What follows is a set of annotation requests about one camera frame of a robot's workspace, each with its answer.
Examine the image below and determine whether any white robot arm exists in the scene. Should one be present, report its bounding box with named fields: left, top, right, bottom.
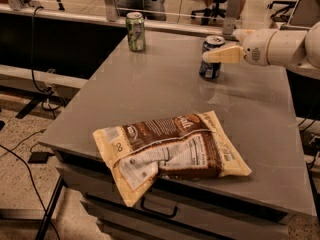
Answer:
left=202, top=23, right=320, bottom=80

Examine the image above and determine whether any black floor cable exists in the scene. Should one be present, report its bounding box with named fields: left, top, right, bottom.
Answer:
left=0, top=129, right=62, bottom=240

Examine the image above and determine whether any black power adapter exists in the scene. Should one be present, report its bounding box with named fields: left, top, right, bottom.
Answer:
left=28, top=152, right=50, bottom=164

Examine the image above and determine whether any blue pepsi can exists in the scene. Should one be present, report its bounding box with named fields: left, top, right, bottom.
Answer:
left=199, top=35, right=225, bottom=80

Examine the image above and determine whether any black hanging cable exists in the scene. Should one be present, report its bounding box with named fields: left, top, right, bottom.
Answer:
left=30, top=5, right=64, bottom=112

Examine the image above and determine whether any brown chip bag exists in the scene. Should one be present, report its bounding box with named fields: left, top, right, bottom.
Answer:
left=93, top=111, right=251, bottom=207

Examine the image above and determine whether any black office chair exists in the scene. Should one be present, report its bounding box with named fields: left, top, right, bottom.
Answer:
left=267, top=0, right=296, bottom=22
left=191, top=0, right=226, bottom=25

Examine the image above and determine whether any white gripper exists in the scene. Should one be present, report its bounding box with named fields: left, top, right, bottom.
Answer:
left=202, top=29, right=277, bottom=66

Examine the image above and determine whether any black drawer handle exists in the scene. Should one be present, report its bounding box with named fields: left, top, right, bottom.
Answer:
left=139, top=195, right=179, bottom=219

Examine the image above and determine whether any green soda can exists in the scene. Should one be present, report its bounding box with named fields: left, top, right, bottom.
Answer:
left=126, top=12, right=146, bottom=52

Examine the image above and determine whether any grey drawer cabinet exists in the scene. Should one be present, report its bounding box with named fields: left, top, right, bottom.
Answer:
left=41, top=31, right=316, bottom=240

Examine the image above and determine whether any metal railing frame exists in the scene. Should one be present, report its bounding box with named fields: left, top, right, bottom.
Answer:
left=0, top=0, right=288, bottom=46

